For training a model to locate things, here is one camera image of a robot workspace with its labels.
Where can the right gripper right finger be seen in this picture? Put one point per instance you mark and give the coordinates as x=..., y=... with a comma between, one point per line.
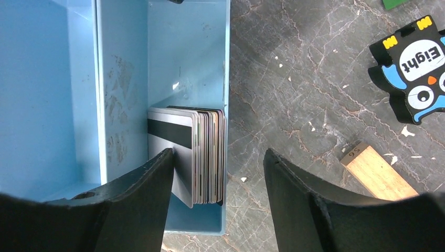
x=312, y=214

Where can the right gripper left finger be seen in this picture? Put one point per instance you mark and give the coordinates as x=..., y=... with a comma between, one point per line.
x=126, y=214

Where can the stack of credit cards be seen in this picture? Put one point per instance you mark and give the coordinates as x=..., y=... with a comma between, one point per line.
x=197, y=137

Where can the blue three-compartment organizer tray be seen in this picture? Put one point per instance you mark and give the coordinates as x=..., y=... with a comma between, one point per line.
x=78, y=78

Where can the small wooden block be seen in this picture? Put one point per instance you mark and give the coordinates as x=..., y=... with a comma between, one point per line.
x=376, y=175

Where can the black blue owl toy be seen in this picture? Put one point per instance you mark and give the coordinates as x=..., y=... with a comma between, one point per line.
x=410, y=68

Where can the green toy cube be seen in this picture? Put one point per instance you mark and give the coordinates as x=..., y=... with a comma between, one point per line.
x=390, y=4

